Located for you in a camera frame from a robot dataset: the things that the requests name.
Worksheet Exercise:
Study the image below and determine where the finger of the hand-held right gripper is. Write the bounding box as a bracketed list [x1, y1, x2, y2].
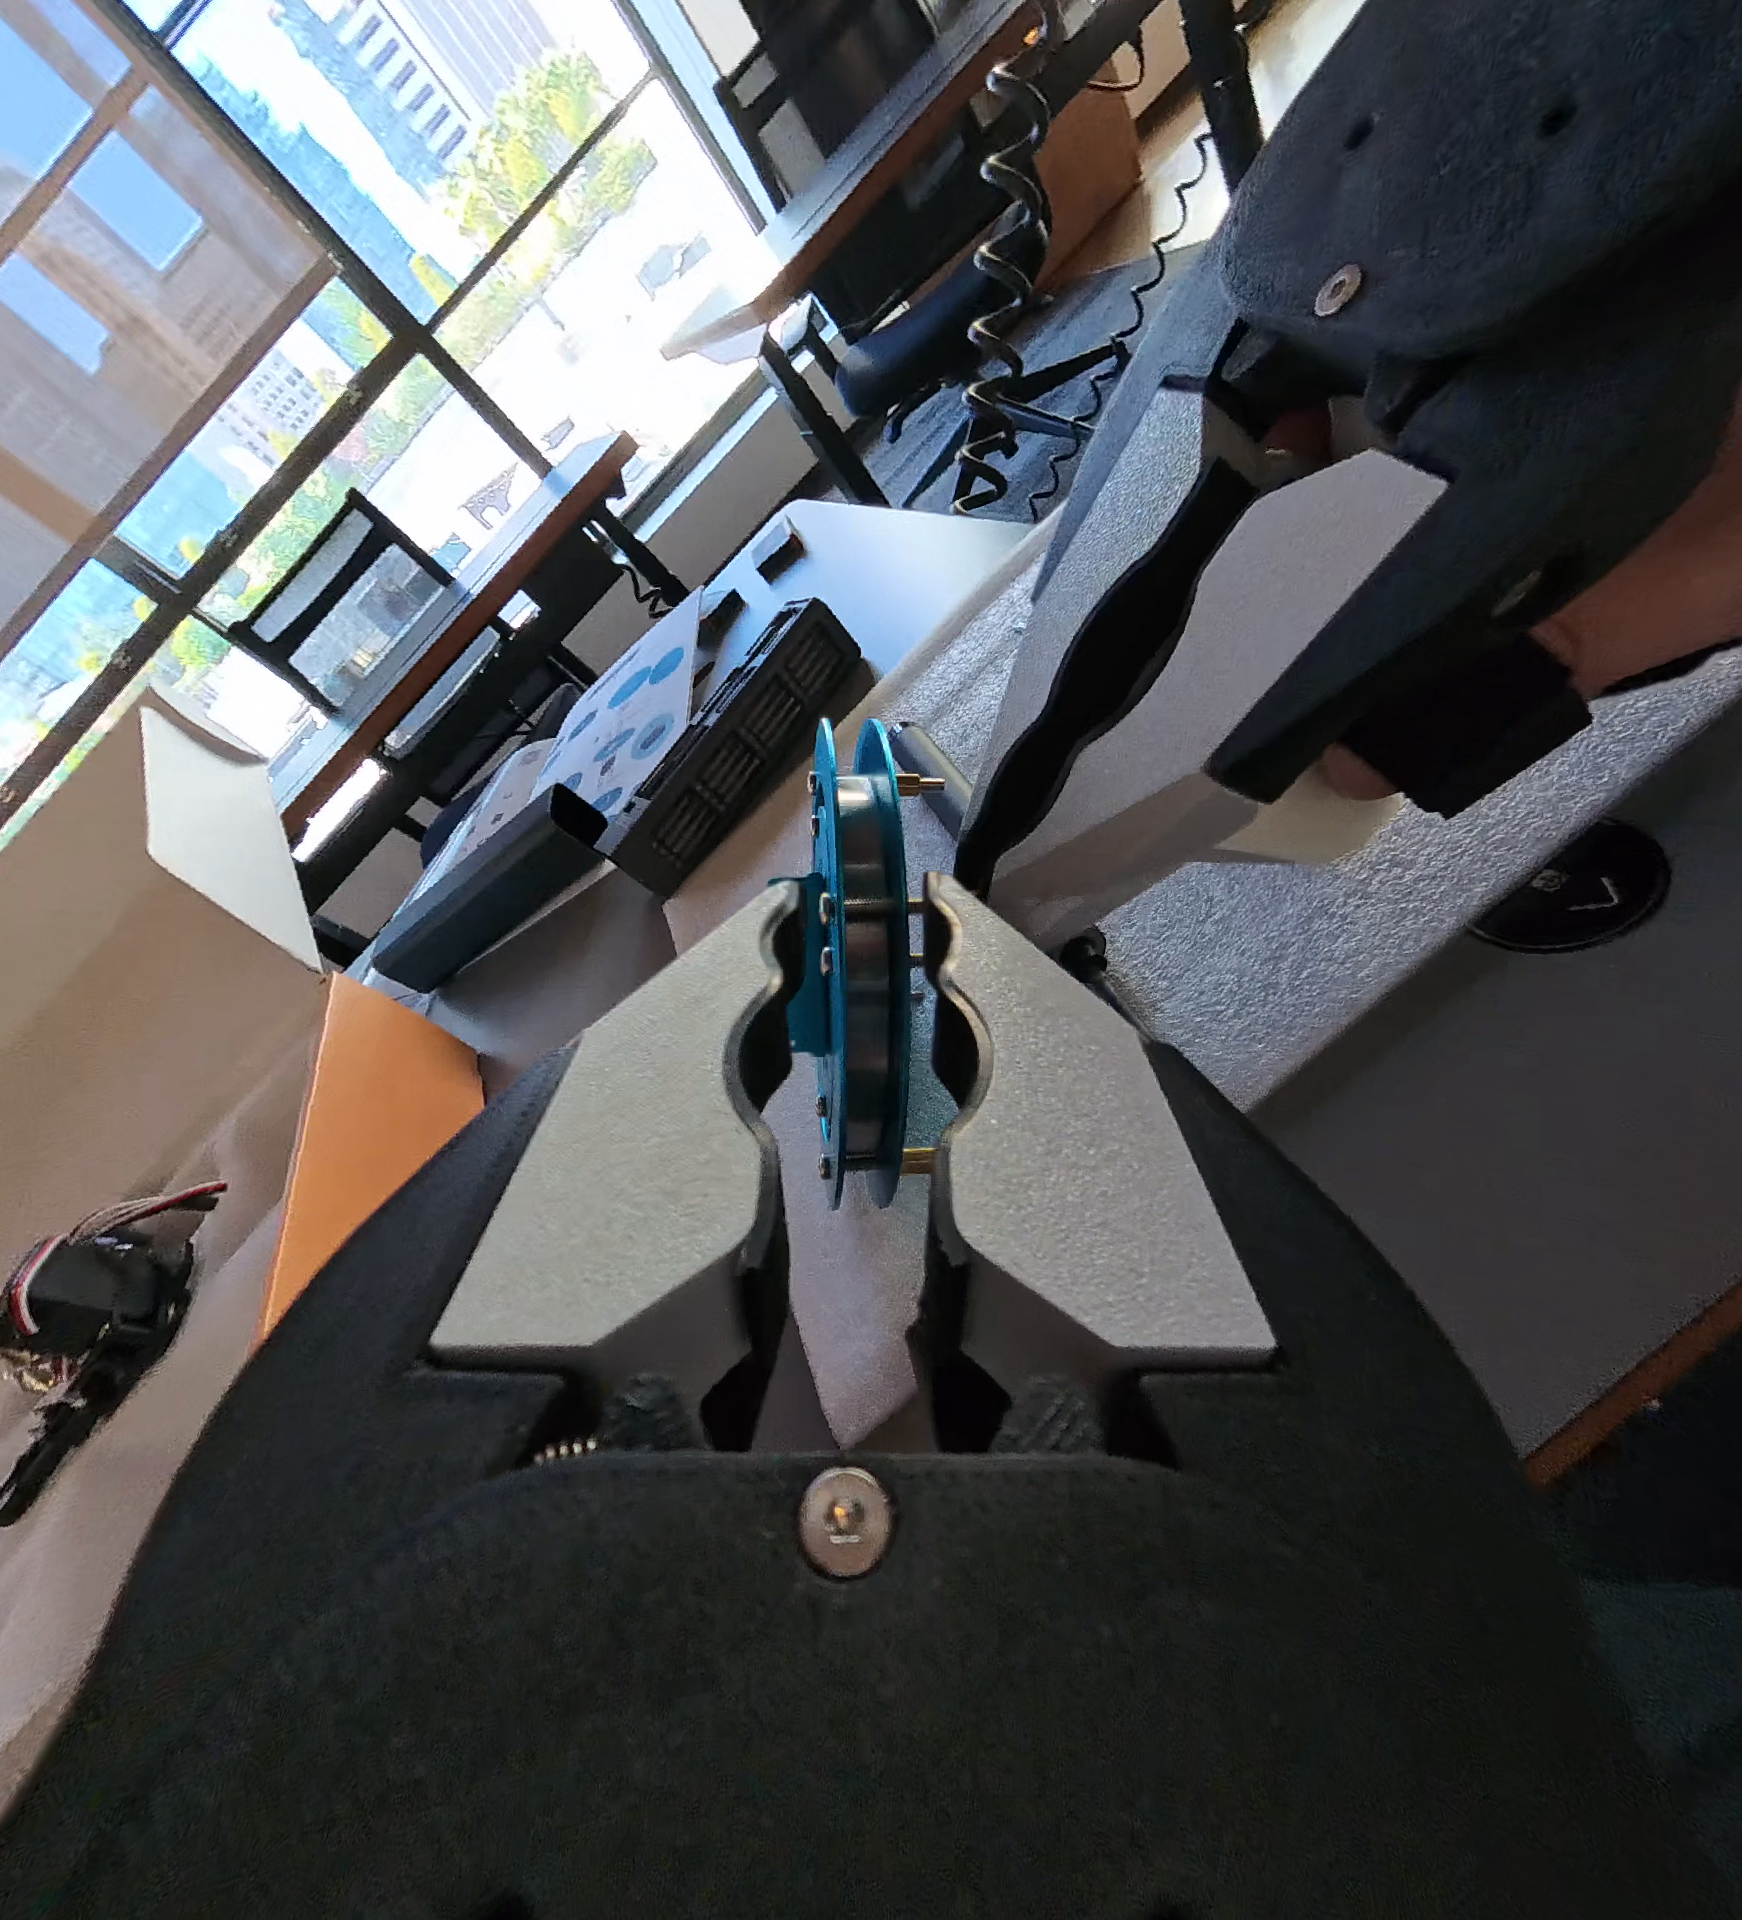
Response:
[956, 450, 1454, 910]
[1028, 252, 1254, 627]

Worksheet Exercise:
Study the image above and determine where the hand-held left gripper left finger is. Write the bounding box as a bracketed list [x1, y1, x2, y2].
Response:
[425, 877, 805, 1453]

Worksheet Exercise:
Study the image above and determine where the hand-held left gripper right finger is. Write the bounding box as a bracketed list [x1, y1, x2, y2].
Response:
[912, 873, 1279, 1453]

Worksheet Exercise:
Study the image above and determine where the blue round metal turntable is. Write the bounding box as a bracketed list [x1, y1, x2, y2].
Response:
[805, 716, 951, 1209]

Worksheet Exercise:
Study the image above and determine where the person's right hand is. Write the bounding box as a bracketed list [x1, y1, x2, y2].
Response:
[1529, 322, 1742, 694]

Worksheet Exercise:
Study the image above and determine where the dark blue office chair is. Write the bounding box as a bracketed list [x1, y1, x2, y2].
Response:
[834, 275, 1028, 443]

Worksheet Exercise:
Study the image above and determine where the orange cardboard box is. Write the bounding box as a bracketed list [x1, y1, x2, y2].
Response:
[0, 698, 491, 1847]

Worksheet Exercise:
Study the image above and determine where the white foam sheet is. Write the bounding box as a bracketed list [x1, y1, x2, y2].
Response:
[662, 571, 1742, 1453]

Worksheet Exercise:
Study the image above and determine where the brown cardboard box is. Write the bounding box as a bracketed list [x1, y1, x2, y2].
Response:
[1028, 76, 1147, 294]

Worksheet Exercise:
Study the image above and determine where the black rectangular case sleeve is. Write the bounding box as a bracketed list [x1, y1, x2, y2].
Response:
[548, 778, 633, 867]

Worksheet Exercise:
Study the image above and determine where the black screwdriver bit case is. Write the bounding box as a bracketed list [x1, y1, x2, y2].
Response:
[608, 595, 874, 900]

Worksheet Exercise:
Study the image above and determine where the printed instruction sheet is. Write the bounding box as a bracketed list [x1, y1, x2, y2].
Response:
[428, 588, 714, 890]

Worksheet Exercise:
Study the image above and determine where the black mesh chair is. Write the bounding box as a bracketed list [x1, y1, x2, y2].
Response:
[223, 486, 472, 722]

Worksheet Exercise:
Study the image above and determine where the black framed window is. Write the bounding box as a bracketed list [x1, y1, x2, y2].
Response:
[0, 0, 765, 938]

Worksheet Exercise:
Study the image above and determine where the coiled black cable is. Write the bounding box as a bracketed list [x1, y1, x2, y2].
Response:
[958, 44, 1100, 514]

